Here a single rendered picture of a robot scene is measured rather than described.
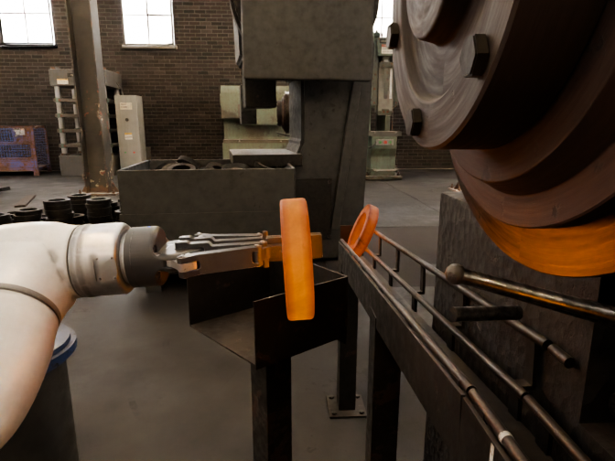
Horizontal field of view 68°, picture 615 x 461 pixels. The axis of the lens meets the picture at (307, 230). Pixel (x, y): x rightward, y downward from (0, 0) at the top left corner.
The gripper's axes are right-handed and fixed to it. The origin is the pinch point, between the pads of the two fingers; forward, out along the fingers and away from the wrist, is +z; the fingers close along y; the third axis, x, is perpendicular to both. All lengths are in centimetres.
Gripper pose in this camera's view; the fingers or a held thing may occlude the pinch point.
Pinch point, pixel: (294, 246)
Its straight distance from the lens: 58.3
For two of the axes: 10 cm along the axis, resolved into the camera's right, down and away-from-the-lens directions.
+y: 0.6, 2.2, -9.7
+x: -0.5, -9.7, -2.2
